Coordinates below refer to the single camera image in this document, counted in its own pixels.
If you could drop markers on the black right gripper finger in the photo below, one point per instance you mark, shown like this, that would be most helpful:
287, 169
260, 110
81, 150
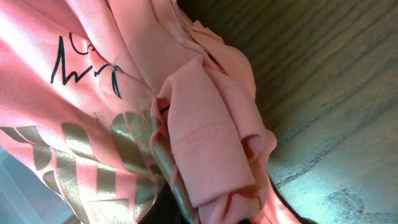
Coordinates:
177, 205

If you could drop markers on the pink printed t-shirt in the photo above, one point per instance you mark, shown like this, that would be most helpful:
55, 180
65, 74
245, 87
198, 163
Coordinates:
107, 101

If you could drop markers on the clear plastic storage bin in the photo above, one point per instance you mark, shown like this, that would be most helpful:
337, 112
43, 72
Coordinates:
25, 199

